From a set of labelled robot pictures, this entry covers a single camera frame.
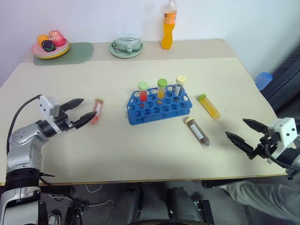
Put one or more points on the green placemat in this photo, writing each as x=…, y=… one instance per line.
x=79, y=52

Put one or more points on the pink plate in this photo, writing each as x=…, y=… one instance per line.
x=35, y=49

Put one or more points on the orange toy fruit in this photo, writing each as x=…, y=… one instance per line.
x=42, y=38

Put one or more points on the grey cloth shape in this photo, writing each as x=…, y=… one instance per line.
x=262, y=201

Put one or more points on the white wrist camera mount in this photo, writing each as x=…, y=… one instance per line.
x=47, y=105
x=284, y=130

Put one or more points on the red liquid tube green cap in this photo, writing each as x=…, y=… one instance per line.
x=143, y=92

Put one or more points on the blue ribbed plastic stack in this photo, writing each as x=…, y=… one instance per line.
x=263, y=80

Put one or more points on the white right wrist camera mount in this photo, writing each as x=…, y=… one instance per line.
x=284, y=130

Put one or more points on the pink liquid tube pale cap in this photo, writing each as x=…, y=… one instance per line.
x=97, y=110

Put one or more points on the yellow plate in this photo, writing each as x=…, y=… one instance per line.
x=62, y=53

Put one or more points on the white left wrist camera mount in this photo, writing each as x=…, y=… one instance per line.
x=47, y=105

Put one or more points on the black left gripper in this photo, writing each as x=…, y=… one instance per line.
x=63, y=123

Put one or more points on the blue test tube rack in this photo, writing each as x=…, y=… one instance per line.
x=161, y=114

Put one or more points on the dark tube cream cap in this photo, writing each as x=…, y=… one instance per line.
x=179, y=86

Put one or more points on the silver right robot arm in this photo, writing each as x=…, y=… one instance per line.
x=290, y=157

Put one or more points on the orange soda bottle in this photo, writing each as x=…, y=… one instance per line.
x=168, y=32

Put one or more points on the yellow liquid tube green cap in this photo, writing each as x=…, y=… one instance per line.
x=209, y=106

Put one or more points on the dark purple toy fruit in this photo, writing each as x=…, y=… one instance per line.
x=48, y=46

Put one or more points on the black chair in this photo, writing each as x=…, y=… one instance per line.
x=286, y=82

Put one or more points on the brown liquid tube cream cap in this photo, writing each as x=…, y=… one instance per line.
x=198, y=133

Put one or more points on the pale green plate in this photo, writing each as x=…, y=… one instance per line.
x=125, y=55

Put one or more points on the pink toy fruit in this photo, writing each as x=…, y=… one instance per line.
x=57, y=38

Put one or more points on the dark rounded shape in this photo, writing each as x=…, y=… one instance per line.
x=152, y=204

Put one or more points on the clear glass lidded container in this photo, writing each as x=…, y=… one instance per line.
x=126, y=43

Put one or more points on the orange liquid tube green cap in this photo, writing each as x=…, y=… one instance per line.
x=161, y=90

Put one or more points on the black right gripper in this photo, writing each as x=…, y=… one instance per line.
x=264, y=146

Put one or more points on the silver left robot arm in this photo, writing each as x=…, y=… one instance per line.
x=22, y=150

